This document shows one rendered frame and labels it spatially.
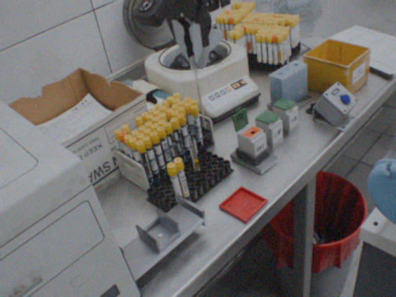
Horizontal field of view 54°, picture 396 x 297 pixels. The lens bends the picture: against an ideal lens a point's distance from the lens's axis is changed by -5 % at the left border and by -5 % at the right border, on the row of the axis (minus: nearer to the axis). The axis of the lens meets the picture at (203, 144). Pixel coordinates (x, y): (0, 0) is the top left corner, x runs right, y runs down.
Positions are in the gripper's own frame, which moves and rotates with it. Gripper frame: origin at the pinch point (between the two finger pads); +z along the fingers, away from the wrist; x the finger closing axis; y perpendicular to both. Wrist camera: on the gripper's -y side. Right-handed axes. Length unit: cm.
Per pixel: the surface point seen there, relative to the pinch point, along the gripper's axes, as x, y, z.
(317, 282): -10, 30, 93
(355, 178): 13, 107, 114
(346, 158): 25, 119, 114
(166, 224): -5.0, -17.3, 21.9
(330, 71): -4.4, 41.1, 19.2
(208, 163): 2.6, 1.4, 24.5
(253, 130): -3.6, 9.9, 19.0
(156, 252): -7.5, -22.2, 22.8
